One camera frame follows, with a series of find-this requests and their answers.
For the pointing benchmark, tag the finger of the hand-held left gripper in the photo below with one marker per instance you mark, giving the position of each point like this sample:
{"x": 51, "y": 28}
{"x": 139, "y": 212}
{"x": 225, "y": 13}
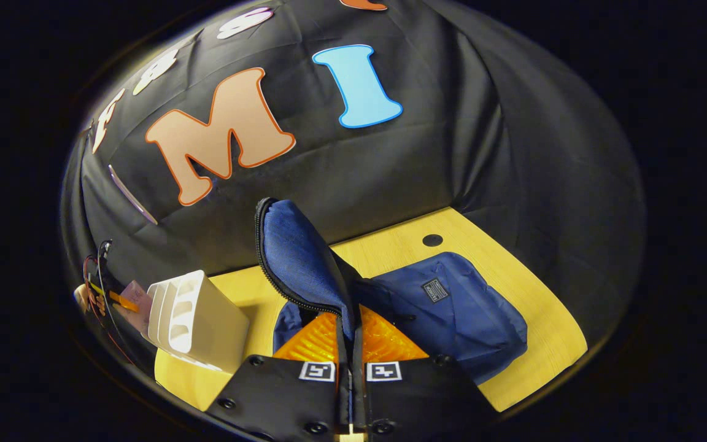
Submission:
{"x": 121, "y": 299}

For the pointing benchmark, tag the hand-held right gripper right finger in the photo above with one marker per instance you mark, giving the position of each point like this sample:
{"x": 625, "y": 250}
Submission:
{"x": 427, "y": 393}

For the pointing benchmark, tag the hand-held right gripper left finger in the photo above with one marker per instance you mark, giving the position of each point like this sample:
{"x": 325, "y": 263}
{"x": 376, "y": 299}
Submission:
{"x": 274, "y": 393}

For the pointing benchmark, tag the pink cover book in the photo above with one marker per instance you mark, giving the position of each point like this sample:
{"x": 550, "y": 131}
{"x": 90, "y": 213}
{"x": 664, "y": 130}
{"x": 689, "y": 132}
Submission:
{"x": 139, "y": 319}

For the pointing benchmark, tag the white bookshelf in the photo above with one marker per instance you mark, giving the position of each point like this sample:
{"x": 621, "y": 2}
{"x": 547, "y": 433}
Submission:
{"x": 218, "y": 331}

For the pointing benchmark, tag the blue schoolbag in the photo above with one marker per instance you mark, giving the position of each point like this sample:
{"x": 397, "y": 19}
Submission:
{"x": 464, "y": 313}

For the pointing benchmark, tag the black round table grommet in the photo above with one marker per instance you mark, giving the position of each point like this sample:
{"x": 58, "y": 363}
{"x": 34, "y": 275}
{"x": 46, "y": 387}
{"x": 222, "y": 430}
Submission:
{"x": 432, "y": 240}

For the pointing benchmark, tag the black backdrop cloth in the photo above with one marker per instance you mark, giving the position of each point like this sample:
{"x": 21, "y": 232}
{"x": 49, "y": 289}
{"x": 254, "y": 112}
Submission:
{"x": 452, "y": 153}

